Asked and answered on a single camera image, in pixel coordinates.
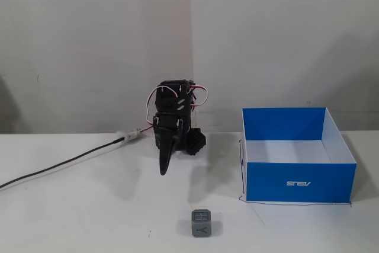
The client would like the red white servo wire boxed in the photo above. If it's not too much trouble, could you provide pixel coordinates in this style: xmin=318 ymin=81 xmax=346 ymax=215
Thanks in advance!
xmin=189 ymin=85 xmax=210 ymax=108
xmin=146 ymin=86 xmax=167 ymax=125

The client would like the white cable connector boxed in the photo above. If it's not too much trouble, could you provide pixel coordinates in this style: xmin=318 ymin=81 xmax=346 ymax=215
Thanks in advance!
xmin=115 ymin=128 xmax=143 ymax=145

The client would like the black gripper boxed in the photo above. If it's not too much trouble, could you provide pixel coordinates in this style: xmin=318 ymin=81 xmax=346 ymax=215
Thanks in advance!
xmin=152 ymin=111 xmax=191 ymax=177

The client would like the blue and white cardboard box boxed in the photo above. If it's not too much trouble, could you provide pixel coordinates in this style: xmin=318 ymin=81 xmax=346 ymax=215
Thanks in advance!
xmin=240 ymin=107 xmax=358 ymax=204

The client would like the gray letter block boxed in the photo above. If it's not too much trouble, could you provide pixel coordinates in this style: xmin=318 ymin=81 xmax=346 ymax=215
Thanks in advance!
xmin=191 ymin=209 xmax=212 ymax=238

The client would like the black power cable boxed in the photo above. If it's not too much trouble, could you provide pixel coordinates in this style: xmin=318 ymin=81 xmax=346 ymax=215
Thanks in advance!
xmin=0 ymin=138 xmax=125 ymax=191

